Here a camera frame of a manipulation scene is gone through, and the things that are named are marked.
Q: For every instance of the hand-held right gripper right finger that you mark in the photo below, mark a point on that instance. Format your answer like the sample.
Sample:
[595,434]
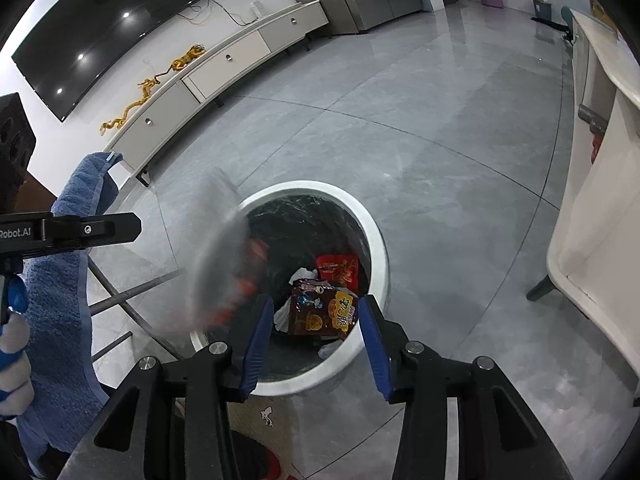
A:
[375,350]

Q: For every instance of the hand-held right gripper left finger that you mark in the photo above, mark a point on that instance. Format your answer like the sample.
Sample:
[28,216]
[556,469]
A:
[257,350]

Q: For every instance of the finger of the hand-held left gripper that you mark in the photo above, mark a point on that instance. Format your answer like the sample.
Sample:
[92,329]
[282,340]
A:
[100,227]

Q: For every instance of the brown snack packet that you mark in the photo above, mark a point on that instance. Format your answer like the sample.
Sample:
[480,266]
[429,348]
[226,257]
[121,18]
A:
[320,315]

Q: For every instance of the white tissue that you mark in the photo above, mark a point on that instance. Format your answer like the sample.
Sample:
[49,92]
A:
[305,276]

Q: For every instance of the red snack packet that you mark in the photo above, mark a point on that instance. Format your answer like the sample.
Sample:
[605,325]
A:
[337,270]

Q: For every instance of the clear plastic bag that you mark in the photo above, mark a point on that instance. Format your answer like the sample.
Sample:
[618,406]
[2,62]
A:
[220,260]

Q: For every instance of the white round bin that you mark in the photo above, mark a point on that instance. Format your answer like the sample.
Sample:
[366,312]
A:
[372,240]

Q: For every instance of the black bin liner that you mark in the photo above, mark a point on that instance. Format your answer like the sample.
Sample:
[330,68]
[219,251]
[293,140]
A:
[305,225]

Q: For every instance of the person's left hand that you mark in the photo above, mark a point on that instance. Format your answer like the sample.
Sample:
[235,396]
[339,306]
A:
[14,360]

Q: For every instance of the brown entrance door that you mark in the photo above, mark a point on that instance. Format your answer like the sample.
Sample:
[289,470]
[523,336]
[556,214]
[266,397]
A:
[40,190]

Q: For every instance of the beige floor mat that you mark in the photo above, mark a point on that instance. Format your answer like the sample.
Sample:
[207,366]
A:
[280,425]

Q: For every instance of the blue towel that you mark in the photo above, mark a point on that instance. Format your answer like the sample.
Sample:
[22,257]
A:
[55,310]

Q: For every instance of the long golden dragon figurine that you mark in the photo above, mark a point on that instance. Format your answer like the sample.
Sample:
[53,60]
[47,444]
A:
[122,115]

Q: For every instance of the red slipper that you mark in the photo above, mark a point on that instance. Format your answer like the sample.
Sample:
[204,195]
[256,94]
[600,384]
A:
[255,460]

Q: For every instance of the golden tiger figurine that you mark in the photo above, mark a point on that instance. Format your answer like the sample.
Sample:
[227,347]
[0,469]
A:
[187,59]

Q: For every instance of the white television cabinet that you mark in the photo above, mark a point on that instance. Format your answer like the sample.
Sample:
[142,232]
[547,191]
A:
[230,67]

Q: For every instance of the white chair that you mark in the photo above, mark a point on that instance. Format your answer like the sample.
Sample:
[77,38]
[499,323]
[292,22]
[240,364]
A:
[600,210]

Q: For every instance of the small white bottle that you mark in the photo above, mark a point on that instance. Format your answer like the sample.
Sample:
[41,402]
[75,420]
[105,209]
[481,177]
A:
[256,10]

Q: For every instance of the grey and red tool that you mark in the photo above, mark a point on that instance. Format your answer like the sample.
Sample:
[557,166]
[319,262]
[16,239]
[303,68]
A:
[592,117]

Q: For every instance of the grey blue box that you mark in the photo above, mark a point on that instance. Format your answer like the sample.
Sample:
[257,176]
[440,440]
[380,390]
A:
[541,9]

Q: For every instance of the teal chair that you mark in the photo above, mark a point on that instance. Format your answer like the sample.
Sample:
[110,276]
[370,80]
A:
[567,22]

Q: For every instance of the metal table frame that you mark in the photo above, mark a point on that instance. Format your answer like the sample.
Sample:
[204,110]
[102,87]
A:
[116,294]

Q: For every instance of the black wall television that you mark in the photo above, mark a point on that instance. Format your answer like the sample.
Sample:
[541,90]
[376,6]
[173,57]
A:
[125,10]

